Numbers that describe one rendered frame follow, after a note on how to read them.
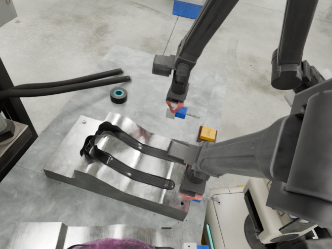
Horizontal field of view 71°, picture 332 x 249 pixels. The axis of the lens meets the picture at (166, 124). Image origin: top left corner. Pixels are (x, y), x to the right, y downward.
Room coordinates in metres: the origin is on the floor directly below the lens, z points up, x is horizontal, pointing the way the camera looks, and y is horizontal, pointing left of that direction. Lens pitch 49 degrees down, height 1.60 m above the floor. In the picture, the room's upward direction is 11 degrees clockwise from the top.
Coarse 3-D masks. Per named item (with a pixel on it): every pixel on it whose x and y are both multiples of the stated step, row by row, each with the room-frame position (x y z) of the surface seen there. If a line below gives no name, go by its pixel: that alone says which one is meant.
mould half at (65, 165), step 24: (96, 120) 0.58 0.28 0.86; (120, 120) 0.55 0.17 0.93; (72, 144) 0.45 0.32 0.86; (96, 144) 0.42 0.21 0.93; (120, 144) 0.45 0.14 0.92; (168, 144) 0.52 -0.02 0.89; (192, 144) 0.54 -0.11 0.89; (48, 168) 0.34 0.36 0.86; (72, 168) 0.36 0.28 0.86; (96, 168) 0.34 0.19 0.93; (144, 168) 0.40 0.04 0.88; (168, 168) 0.41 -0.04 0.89; (96, 192) 0.31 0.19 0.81; (120, 192) 0.30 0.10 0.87; (144, 192) 0.31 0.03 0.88; (168, 192) 0.33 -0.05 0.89; (168, 216) 0.28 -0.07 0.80
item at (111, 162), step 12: (96, 132) 0.46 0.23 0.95; (108, 132) 0.48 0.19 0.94; (120, 132) 0.50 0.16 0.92; (84, 144) 0.44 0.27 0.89; (132, 144) 0.48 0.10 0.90; (144, 144) 0.50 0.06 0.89; (96, 156) 0.41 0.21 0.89; (108, 156) 0.40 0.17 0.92; (156, 156) 0.46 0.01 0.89; (120, 168) 0.37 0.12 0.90; (132, 168) 0.39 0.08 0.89; (144, 180) 0.36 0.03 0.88; (156, 180) 0.37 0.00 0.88; (168, 180) 0.37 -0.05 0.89
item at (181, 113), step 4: (172, 104) 0.65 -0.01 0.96; (168, 108) 0.63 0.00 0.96; (172, 108) 0.63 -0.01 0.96; (180, 108) 0.65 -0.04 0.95; (184, 108) 0.66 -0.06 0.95; (168, 112) 0.63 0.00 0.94; (176, 112) 0.63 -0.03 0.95; (180, 112) 0.63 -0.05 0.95; (184, 112) 0.64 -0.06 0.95; (168, 116) 0.63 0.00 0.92; (172, 116) 0.63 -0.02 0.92; (176, 116) 0.63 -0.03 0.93; (180, 116) 0.63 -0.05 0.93; (184, 116) 0.62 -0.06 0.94; (192, 116) 0.64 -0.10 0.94; (196, 116) 0.64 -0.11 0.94
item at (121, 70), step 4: (120, 68) 0.98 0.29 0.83; (104, 72) 0.90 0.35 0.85; (108, 72) 0.91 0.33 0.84; (112, 72) 0.93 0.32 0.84; (116, 72) 0.94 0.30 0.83; (120, 72) 0.96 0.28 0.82; (84, 76) 0.82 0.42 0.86; (88, 76) 0.83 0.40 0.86; (92, 76) 0.84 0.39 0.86; (96, 76) 0.86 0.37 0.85; (100, 76) 0.87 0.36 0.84; (104, 76) 0.89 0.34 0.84; (108, 76) 0.90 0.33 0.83; (76, 80) 0.78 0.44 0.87; (80, 80) 0.79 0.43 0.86; (84, 80) 0.81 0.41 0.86; (88, 80) 0.82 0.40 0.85; (92, 80) 0.84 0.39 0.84
